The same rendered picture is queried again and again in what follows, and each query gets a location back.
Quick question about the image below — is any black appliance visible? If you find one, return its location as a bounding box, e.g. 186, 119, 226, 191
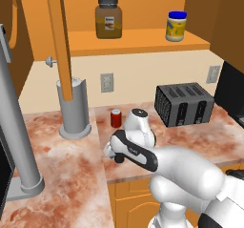
213, 59, 244, 129

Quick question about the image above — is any red shaker with grey top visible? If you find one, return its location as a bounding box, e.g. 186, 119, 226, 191
110, 109, 123, 129

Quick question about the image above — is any brown wall cabinet door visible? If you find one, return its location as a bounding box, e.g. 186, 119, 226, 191
0, 0, 35, 99

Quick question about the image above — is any orange base cabinet drawer front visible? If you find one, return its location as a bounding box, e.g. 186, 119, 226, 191
114, 177, 154, 202

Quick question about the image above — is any orange base cabinet door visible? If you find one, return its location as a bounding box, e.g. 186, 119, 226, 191
115, 197, 164, 228

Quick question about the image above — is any orange open cabinet door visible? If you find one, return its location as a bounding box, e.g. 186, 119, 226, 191
44, 0, 74, 103

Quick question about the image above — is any mayonnaise jar with blue lid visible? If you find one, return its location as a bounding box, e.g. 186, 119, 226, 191
165, 10, 188, 43

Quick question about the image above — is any grey column with flat base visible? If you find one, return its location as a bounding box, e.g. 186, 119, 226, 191
0, 23, 46, 203

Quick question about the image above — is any brown closed wall cabinet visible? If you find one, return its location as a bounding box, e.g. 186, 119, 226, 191
183, 0, 244, 74

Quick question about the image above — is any orange open wall cabinet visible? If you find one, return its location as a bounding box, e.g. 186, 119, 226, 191
17, 0, 212, 63

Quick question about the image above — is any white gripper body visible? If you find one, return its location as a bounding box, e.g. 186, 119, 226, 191
102, 139, 121, 160

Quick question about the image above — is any brown jar with dark lid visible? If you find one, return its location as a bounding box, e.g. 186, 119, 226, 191
94, 0, 124, 40

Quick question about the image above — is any dark grey toaster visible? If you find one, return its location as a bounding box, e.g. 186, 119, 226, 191
153, 81, 216, 129

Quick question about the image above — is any grey cylinder with round base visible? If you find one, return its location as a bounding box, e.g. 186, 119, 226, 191
58, 76, 92, 141

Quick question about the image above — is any grey wall outlet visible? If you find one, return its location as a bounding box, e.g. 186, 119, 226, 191
206, 65, 222, 85
99, 72, 115, 94

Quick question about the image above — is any grey cabinet door knob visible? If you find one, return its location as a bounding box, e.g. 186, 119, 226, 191
45, 55, 58, 69

